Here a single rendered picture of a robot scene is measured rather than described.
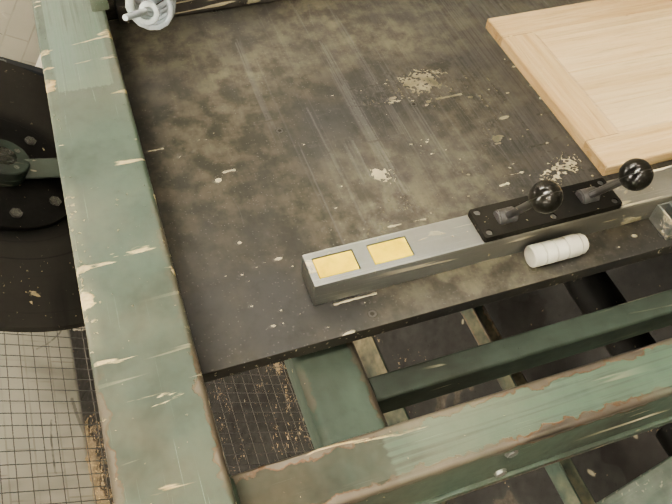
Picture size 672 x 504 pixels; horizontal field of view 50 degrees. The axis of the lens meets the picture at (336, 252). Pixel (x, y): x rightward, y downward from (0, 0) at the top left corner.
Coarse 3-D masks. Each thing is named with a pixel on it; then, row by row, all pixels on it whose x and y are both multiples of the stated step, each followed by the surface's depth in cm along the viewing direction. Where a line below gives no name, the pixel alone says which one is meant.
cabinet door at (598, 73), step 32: (608, 0) 129; (640, 0) 129; (512, 32) 121; (544, 32) 122; (576, 32) 123; (608, 32) 123; (640, 32) 124; (544, 64) 116; (576, 64) 117; (608, 64) 117; (640, 64) 118; (544, 96) 113; (576, 96) 111; (608, 96) 112; (640, 96) 113; (576, 128) 107; (608, 128) 107; (640, 128) 107; (608, 160) 103
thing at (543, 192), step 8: (536, 184) 80; (544, 184) 80; (552, 184) 80; (536, 192) 80; (544, 192) 79; (552, 192) 79; (560, 192) 80; (528, 200) 81; (536, 200) 80; (544, 200) 79; (552, 200) 79; (560, 200) 80; (504, 208) 91; (512, 208) 90; (520, 208) 86; (528, 208) 85; (536, 208) 80; (544, 208) 80; (552, 208) 80; (496, 216) 90; (504, 216) 90; (512, 216) 89
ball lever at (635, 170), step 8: (632, 160) 83; (640, 160) 83; (624, 168) 83; (632, 168) 82; (640, 168) 82; (648, 168) 82; (624, 176) 83; (632, 176) 82; (640, 176) 82; (648, 176) 82; (608, 184) 88; (616, 184) 87; (624, 184) 84; (632, 184) 83; (640, 184) 82; (648, 184) 83; (576, 192) 94; (584, 192) 93; (592, 192) 92; (600, 192) 90; (584, 200) 93; (592, 200) 93
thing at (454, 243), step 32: (640, 192) 96; (448, 224) 91; (576, 224) 93; (608, 224) 96; (320, 256) 87; (416, 256) 88; (448, 256) 89; (480, 256) 91; (320, 288) 85; (352, 288) 87
